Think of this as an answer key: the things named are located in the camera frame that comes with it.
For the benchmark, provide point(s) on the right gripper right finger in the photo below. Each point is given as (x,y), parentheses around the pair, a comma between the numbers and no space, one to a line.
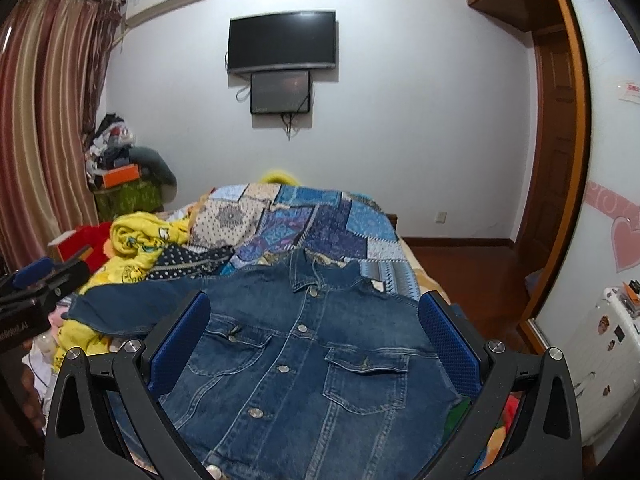
(544,439)

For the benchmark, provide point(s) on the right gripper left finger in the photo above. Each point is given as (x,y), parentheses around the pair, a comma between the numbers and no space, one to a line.
(83,440)

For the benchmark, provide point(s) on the blue denim jacket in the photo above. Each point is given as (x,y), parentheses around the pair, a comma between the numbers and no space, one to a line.
(304,371)

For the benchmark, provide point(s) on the clothes pile in corner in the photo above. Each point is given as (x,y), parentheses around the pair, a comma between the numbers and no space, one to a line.
(113,145)

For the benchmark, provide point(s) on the red green fleece blanket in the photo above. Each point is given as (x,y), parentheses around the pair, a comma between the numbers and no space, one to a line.
(498,435)

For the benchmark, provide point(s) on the white radiator with magnets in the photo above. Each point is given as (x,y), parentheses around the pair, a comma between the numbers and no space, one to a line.
(603,359)

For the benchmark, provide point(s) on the yellow cartoon blanket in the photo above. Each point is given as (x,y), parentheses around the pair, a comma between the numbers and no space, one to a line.
(137,241)

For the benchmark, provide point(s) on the orange box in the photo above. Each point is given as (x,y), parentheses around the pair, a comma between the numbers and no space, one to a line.
(121,175)

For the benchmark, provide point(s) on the green patterned storage box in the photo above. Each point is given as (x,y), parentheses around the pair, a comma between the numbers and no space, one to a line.
(139,195)

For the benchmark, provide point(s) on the blue patchwork quilt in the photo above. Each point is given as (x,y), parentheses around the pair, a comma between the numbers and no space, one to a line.
(261,221)

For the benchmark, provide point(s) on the striped red curtain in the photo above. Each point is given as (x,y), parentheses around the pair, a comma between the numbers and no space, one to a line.
(54,55)

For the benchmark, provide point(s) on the pink heart wall sticker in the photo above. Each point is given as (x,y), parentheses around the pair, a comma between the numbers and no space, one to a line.
(625,223)

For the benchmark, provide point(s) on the white wall socket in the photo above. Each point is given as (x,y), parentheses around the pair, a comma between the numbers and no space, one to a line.
(440,216)

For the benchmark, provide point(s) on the small black wall monitor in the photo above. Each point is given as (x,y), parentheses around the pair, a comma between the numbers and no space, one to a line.
(280,92)

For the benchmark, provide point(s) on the black wall television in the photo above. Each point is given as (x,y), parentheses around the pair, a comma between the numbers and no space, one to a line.
(282,41)

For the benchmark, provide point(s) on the wooden wardrobe door frame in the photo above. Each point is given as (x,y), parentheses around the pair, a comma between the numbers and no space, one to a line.
(560,162)

